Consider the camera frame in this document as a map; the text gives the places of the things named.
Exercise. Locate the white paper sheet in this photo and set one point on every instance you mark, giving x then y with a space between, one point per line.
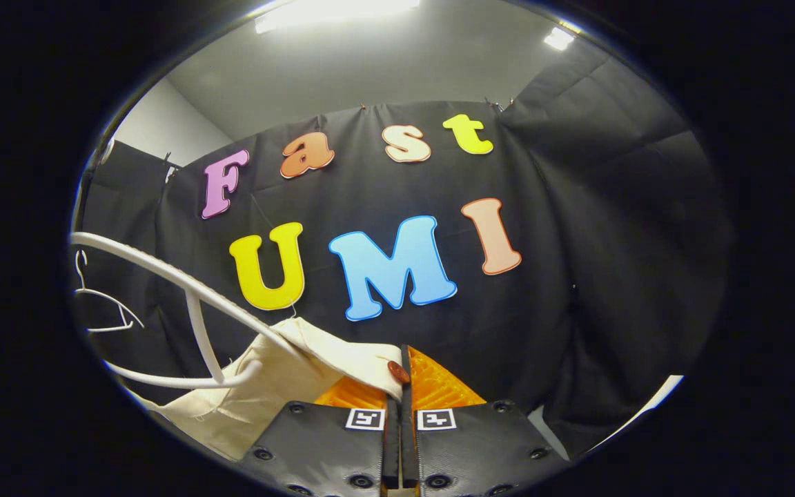
646 407

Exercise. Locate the small ceiling light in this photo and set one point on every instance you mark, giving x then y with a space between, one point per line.
558 38

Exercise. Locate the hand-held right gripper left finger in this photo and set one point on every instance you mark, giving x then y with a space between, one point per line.
328 449

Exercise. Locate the cream button-up shirt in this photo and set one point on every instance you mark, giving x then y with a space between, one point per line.
273 386

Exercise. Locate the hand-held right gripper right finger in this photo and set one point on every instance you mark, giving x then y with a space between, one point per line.
466 442

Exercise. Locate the large ceiling light panel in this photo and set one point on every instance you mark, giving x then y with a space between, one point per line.
335 12

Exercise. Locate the white plastic clothes hanger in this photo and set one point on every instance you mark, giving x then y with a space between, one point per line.
104 295
163 270

